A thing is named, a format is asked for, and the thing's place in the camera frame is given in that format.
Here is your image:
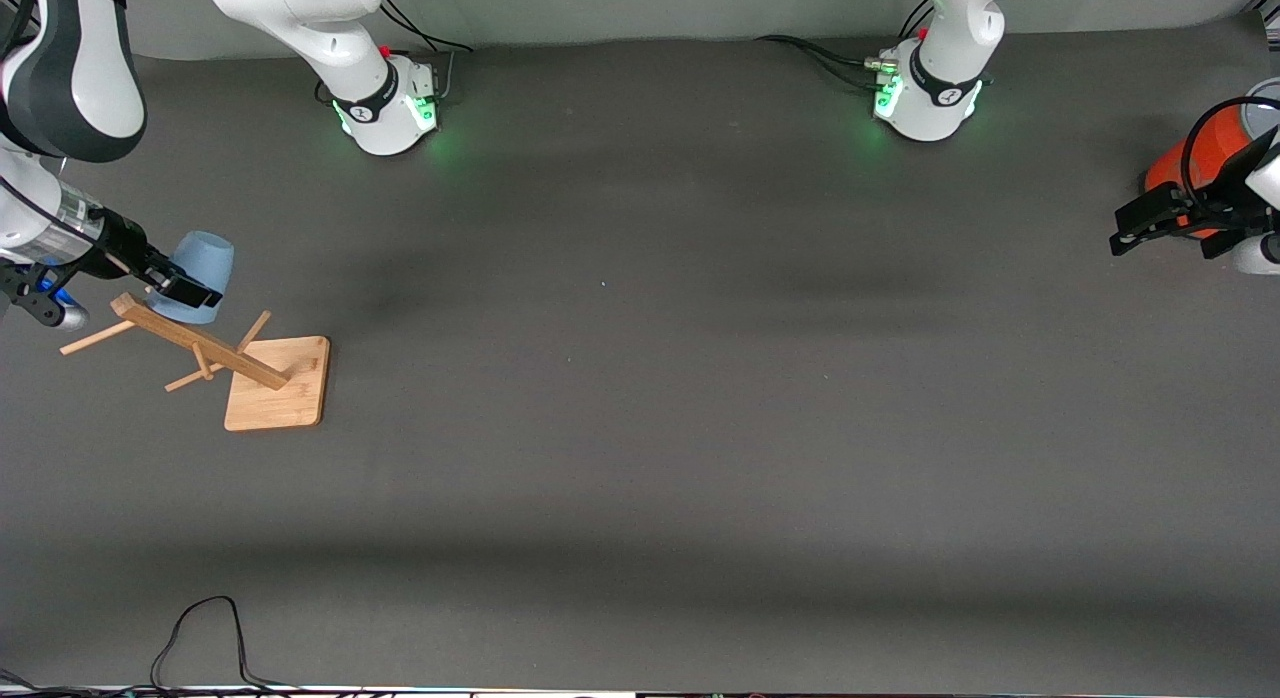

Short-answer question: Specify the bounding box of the thin black looped cable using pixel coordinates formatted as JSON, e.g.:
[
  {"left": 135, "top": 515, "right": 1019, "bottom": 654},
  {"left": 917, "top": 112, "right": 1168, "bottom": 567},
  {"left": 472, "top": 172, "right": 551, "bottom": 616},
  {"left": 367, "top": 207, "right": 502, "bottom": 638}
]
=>
[{"left": 148, "top": 595, "right": 306, "bottom": 694}]

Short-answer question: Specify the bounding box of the wooden cup rack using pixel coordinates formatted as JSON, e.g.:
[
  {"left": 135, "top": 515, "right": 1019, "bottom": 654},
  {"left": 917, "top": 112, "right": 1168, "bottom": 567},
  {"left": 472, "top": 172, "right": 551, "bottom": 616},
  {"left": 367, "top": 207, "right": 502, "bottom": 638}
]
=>
[{"left": 60, "top": 292, "right": 331, "bottom": 434}]

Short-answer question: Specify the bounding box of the black right arm base cable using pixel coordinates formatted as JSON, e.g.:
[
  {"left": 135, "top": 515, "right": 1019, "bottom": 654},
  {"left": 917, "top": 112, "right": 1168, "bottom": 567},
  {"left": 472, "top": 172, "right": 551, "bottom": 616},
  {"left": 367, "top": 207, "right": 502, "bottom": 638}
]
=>
[{"left": 378, "top": 0, "right": 477, "bottom": 99}]

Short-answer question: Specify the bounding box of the black left arm base cable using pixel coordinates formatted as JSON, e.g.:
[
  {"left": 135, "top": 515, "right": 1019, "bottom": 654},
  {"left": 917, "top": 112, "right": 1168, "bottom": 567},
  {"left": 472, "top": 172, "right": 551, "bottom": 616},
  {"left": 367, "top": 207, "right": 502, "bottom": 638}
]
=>
[{"left": 755, "top": 0, "right": 936, "bottom": 91}]

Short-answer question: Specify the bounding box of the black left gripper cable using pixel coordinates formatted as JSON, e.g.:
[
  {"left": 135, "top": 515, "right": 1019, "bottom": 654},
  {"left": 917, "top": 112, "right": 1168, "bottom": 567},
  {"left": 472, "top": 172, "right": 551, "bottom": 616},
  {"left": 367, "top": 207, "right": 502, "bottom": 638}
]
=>
[{"left": 1180, "top": 95, "right": 1280, "bottom": 211}]

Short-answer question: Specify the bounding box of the light blue cup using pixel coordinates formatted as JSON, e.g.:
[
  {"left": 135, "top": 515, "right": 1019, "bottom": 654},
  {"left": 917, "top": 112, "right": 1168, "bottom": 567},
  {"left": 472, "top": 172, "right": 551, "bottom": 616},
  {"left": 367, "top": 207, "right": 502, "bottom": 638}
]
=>
[{"left": 145, "top": 230, "right": 236, "bottom": 326}]

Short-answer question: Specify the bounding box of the black arm base cable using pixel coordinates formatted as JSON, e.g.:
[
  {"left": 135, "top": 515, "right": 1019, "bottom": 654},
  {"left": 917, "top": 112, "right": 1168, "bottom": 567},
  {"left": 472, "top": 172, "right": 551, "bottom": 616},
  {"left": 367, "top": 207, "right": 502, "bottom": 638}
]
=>
[
  {"left": 755, "top": 0, "right": 936, "bottom": 91},
  {"left": 378, "top": 0, "right": 477, "bottom": 99}
]

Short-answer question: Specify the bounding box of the orange cup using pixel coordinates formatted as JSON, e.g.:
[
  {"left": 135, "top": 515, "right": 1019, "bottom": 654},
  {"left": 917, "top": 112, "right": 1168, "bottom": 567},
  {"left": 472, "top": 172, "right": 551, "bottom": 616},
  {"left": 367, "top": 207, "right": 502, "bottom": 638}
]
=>
[{"left": 1144, "top": 78, "right": 1280, "bottom": 241}]

